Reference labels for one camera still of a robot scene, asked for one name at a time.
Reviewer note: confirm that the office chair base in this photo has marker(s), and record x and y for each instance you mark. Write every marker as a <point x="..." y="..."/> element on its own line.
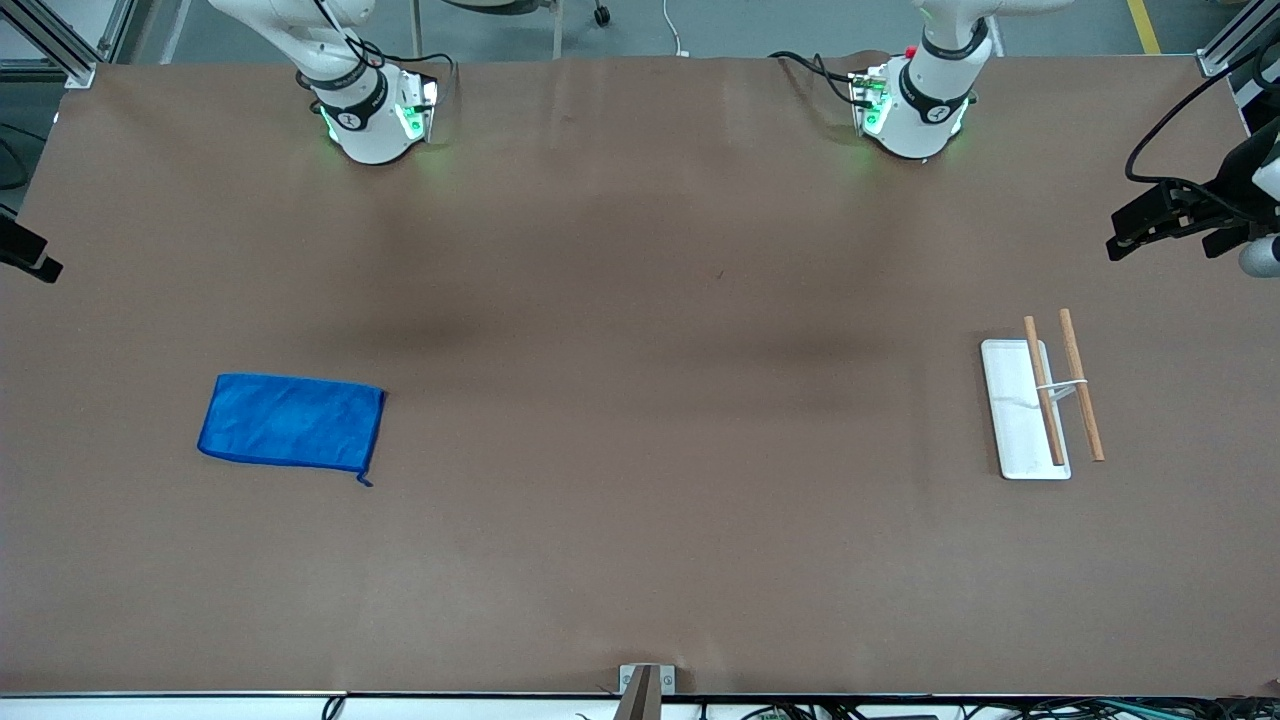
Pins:
<point x="558" y="30"/>

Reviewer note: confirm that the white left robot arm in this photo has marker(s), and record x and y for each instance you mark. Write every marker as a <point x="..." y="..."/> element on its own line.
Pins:
<point x="920" y="115"/>

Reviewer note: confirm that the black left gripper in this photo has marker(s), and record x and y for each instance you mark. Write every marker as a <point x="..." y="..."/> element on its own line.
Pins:
<point x="1217" y="201"/>

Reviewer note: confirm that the white towel rack wooden bars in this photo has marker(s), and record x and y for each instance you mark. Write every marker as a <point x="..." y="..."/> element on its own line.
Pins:
<point x="1020" y="420"/>

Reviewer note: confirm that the blue towel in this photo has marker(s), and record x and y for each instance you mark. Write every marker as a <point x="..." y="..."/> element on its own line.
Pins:
<point x="290" y="420"/>

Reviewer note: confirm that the aluminium frame profile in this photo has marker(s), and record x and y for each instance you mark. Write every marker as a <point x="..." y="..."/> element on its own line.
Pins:
<point x="1215" y="60"/>
<point x="80" y="72"/>

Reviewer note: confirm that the small metal bracket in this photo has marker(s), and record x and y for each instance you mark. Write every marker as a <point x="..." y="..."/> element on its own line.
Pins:
<point x="667" y="680"/>

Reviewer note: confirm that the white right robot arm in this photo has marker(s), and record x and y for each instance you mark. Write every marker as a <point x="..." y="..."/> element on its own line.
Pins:
<point x="365" y="130"/>

